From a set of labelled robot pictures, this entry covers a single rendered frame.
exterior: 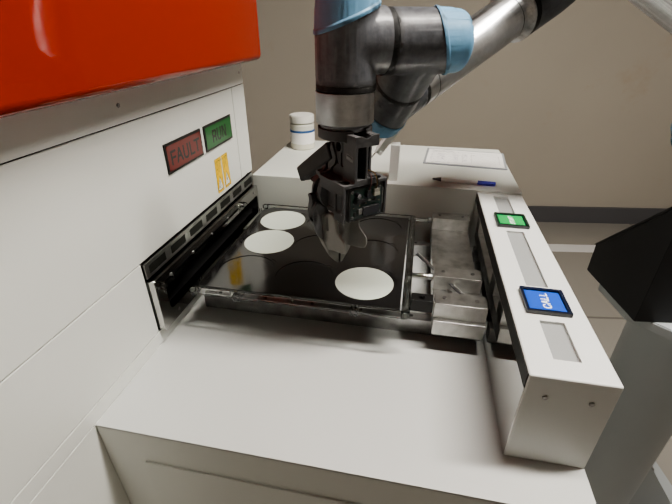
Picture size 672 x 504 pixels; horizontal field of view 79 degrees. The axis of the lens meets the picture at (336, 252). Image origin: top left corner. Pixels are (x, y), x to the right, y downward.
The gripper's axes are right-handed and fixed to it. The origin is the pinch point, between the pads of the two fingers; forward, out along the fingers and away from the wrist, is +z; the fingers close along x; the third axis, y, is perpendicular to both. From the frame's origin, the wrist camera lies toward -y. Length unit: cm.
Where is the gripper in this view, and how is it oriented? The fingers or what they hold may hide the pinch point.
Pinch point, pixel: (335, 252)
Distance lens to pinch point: 64.5
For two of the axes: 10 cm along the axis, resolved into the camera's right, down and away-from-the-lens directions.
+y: 5.4, 4.1, -7.3
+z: 0.0, 8.7, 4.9
